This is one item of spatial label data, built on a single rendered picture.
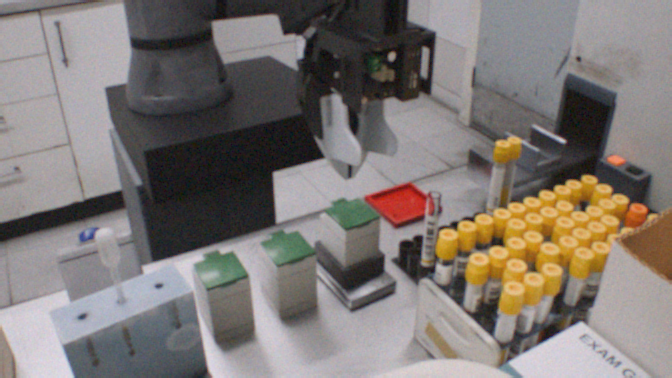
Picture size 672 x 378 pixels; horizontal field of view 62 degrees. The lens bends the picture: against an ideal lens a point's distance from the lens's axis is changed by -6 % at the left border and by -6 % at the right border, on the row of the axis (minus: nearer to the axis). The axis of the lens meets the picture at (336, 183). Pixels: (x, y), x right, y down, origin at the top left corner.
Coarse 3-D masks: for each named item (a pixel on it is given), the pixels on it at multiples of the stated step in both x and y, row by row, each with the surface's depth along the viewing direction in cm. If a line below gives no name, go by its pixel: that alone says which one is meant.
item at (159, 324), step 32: (128, 288) 43; (160, 288) 44; (64, 320) 40; (96, 320) 40; (128, 320) 41; (160, 320) 42; (192, 320) 44; (64, 352) 39; (96, 352) 40; (128, 352) 42; (160, 352) 44; (192, 352) 46
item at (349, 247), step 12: (324, 216) 57; (324, 228) 57; (336, 228) 55; (360, 228) 54; (372, 228) 55; (324, 240) 58; (336, 240) 55; (348, 240) 54; (360, 240) 55; (372, 240) 56; (336, 252) 56; (348, 252) 55; (360, 252) 56; (372, 252) 57; (348, 264) 56
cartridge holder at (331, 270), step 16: (320, 256) 59; (384, 256) 57; (320, 272) 59; (336, 272) 56; (352, 272) 56; (368, 272) 57; (384, 272) 58; (336, 288) 57; (352, 288) 56; (368, 288) 56; (384, 288) 57; (352, 304) 55
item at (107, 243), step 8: (96, 232) 39; (104, 232) 38; (112, 232) 39; (96, 240) 38; (104, 240) 38; (112, 240) 39; (104, 248) 38; (112, 248) 39; (104, 256) 39; (112, 256) 39; (120, 256) 40; (112, 264) 39
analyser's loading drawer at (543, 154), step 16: (528, 144) 75; (544, 144) 73; (560, 144) 71; (576, 144) 77; (592, 144) 77; (480, 160) 70; (528, 160) 70; (544, 160) 73; (560, 160) 72; (576, 160) 73; (480, 176) 71; (528, 176) 69; (544, 176) 71
